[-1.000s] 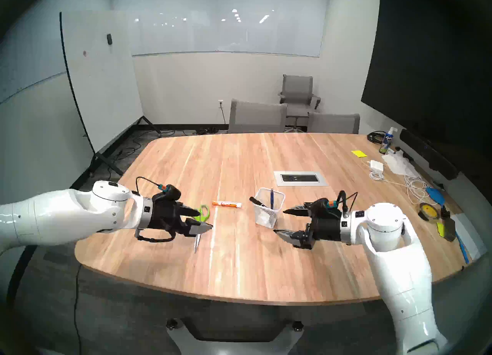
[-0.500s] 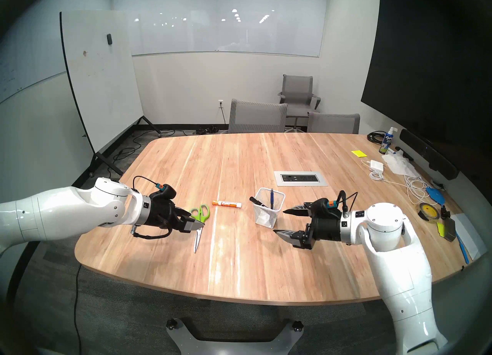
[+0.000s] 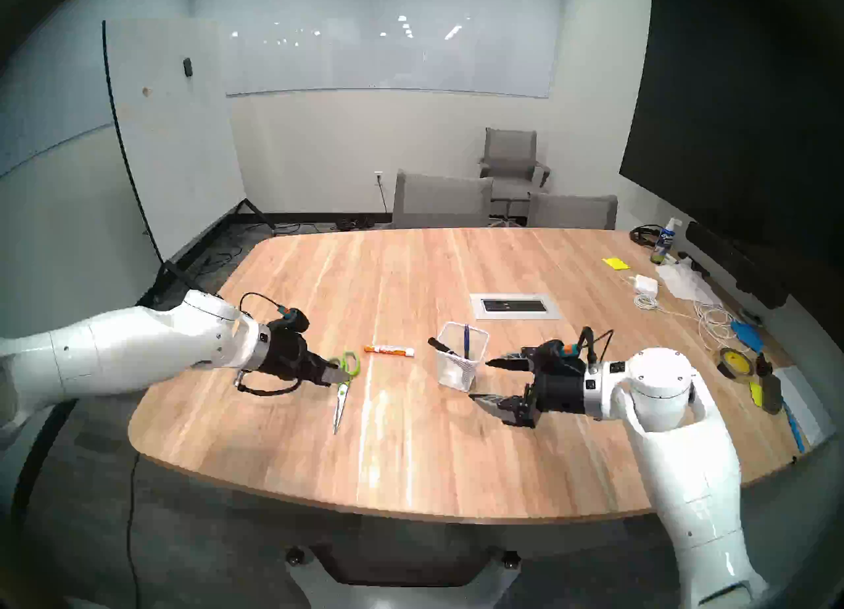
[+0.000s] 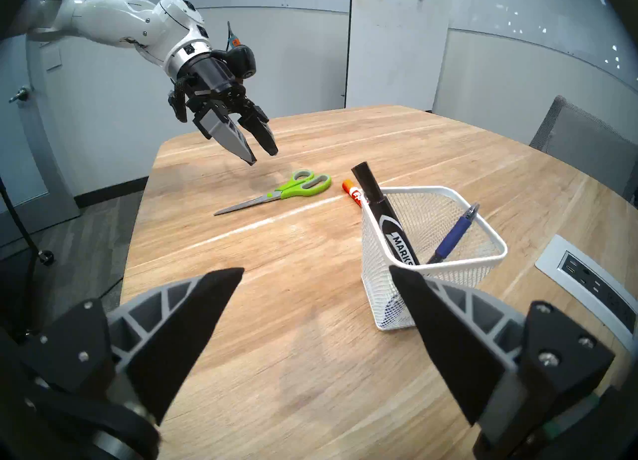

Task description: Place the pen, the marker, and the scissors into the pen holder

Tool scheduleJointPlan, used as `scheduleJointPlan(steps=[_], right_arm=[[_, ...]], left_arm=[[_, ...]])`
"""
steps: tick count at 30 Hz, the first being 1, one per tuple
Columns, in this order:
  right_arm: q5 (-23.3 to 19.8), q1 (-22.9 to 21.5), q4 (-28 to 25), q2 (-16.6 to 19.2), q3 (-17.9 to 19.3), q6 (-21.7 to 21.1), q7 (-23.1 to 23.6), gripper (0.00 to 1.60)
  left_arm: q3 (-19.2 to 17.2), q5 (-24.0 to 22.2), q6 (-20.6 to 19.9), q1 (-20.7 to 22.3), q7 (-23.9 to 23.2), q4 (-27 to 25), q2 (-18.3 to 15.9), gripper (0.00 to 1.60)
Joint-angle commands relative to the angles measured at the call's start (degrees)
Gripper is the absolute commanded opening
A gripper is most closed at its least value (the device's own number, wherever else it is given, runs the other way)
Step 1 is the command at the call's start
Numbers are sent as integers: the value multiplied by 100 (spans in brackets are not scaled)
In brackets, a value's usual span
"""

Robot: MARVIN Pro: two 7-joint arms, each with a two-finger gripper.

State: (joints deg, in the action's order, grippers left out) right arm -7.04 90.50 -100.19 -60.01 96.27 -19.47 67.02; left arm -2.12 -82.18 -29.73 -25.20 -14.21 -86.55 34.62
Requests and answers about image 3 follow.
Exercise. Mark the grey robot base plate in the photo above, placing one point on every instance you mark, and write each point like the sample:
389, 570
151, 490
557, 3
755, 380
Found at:
402, 594

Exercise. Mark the large black wall screen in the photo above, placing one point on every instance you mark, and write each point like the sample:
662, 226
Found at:
725, 120

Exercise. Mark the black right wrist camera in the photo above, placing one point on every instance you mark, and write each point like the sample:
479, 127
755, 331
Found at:
550, 354

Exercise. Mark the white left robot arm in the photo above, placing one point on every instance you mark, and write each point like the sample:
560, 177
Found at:
132, 350

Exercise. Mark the blue ballpoint pen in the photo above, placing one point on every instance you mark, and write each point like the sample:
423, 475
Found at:
466, 340

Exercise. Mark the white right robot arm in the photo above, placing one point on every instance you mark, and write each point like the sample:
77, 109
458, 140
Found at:
686, 469

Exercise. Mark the grey mesh office chair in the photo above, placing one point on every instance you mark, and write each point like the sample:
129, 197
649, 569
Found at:
442, 202
573, 212

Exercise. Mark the grey office chair with armrests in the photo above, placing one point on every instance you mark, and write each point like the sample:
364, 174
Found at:
509, 152

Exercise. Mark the crumpled white tissue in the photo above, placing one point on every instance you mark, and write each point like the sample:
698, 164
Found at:
682, 281

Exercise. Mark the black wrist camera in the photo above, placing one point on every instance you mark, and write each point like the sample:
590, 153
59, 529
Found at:
295, 321
550, 354

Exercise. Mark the yellow sticky note pad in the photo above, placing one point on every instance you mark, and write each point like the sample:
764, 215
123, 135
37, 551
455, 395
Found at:
615, 263

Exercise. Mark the large wall glass board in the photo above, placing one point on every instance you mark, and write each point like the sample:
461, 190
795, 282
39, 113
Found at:
382, 54

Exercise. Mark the dark grey small box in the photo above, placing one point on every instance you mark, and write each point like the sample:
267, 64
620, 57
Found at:
771, 391

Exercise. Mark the orange white Expo marker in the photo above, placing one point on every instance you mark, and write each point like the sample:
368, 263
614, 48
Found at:
389, 350

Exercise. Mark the side wall glass board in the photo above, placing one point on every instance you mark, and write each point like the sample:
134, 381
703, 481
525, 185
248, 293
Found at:
33, 120

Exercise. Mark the white mesh pen holder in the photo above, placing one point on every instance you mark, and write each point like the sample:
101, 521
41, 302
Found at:
458, 377

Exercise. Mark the blue flat object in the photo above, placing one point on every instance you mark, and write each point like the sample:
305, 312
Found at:
748, 336

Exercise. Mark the rolling whiteboard on stand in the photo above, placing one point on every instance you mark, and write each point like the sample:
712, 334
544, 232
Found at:
171, 133

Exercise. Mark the Expo cleaner spray bottle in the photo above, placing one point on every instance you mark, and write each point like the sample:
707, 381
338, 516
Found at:
661, 248

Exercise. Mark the white power adapter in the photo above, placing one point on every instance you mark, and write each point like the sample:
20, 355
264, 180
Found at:
647, 284

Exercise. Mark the yellow black tape roll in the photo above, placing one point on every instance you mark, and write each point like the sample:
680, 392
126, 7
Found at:
733, 358

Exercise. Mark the small yellow note piece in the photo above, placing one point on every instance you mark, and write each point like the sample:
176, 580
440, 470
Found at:
755, 393

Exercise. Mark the grey table outlet panel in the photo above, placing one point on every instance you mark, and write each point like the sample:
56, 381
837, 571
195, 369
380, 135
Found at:
514, 305

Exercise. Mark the black video sound bar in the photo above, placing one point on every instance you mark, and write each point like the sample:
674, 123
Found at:
732, 261

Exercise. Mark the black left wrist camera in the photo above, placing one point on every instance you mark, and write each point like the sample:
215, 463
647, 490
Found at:
295, 321

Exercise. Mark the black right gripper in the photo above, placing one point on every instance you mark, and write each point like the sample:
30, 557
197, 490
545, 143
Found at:
560, 393

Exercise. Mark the white paper sheet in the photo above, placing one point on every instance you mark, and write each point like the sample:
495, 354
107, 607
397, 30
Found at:
808, 403

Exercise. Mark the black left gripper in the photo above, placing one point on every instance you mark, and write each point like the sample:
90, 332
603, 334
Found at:
290, 357

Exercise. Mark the black permanent marker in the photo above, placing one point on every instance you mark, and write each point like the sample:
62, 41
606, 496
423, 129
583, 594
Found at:
440, 344

